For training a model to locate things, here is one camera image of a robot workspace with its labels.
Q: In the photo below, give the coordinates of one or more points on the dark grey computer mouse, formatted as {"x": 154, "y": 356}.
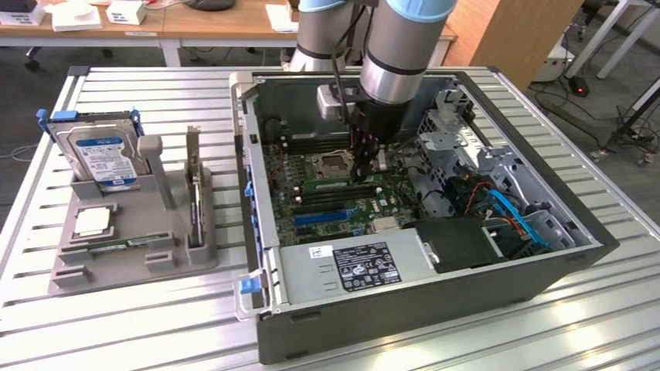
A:
{"x": 211, "y": 4}

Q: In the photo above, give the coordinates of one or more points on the silver metal disk bay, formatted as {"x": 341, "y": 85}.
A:
{"x": 547, "y": 224}

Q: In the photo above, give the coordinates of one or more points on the silver chipset heatsink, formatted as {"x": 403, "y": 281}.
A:
{"x": 387, "y": 224}

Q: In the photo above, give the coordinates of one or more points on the white labelled cardboard box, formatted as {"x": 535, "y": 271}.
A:
{"x": 126, "y": 13}
{"x": 23, "y": 17}

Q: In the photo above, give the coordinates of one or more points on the black open PC case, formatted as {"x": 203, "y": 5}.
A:
{"x": 413, "y": 320}

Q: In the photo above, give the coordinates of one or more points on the silver CPU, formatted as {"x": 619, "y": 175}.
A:
{"x": 93, "y": 222}

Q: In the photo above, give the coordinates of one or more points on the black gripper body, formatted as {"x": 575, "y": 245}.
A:
{"x": 379, "y": 120}

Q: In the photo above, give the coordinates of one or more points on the blue expansion card retainer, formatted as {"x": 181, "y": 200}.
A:
{"x": 247, "y": 189}

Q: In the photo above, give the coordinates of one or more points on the grey parts rack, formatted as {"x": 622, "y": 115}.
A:
{"x": 139, "y": 216}

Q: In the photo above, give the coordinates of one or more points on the black chair caster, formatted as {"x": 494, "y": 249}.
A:
{"x": 34, "y": 60}

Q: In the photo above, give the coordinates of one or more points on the black power adapter red light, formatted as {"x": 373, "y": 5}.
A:
{"x": 578, "y": 87}

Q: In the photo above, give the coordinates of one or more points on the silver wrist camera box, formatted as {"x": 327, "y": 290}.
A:
{"x": 330, "y": 102}

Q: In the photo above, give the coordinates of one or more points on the wooden cabinet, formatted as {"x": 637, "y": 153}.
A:
{"x": 506, "y": 35}

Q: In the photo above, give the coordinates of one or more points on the white open carton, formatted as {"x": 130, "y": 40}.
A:
{"x": 78, "y": 17}

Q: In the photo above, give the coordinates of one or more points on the grey power supply unit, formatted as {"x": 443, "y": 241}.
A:
{"x": 305, "y": 278}

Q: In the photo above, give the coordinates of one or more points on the silver perforated drive cage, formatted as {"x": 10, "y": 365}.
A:
{"x": 438, "y": 147}

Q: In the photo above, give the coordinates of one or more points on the green motherboard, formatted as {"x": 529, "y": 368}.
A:
{"x": 289, "y": 174}

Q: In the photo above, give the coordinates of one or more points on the white desk frame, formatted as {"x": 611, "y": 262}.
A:
{"x": 598, "y": 38}

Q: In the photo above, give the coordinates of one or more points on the blue disk caddy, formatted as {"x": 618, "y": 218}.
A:
{"x": 65, "y": 115}

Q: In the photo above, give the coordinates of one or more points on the graphics card with metal bracket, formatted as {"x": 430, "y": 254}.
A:
{"x": 195, "y": 208}

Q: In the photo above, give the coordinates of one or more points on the CPU socket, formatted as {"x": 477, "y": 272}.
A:
{"x": 330, "y": 164}

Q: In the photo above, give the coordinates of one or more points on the hard disk with blue label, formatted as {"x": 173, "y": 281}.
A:
{"x": 98, "y": 154}

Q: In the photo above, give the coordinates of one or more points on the blue expansion slot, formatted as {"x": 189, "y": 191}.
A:
{"x": 319, "y": 218}

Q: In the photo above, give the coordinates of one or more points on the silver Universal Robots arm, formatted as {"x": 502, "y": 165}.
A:
{"x": 398, "y": 58}

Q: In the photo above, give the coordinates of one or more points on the wooden desk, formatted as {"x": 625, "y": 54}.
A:
{"x": 217, "y": 23}

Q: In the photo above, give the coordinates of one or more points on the white floor unit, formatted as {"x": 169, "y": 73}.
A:
{"x": 554, "y": 65}

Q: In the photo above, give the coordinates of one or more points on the green RAM stick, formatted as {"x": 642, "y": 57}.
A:
{"x": 330, "y": 184}
{"x": 111, "y": 246}

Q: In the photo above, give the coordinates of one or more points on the white paper stack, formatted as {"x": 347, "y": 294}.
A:
{"x": 281, "y": 19}

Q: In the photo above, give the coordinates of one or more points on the blue case release latch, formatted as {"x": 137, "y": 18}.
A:
{"x": 249, "y": 286}

